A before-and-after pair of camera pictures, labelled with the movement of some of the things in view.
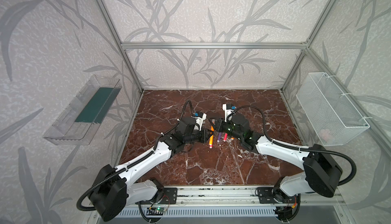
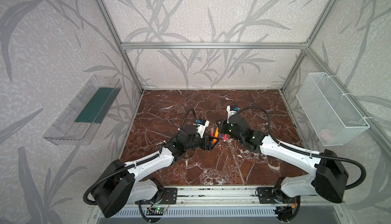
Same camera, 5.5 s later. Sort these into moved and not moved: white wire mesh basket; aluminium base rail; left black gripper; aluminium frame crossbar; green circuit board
Moved: left black gripper
Not moved: green circuit board; aluminium base rail; aluminium frame crossbar; white wire mesh basket
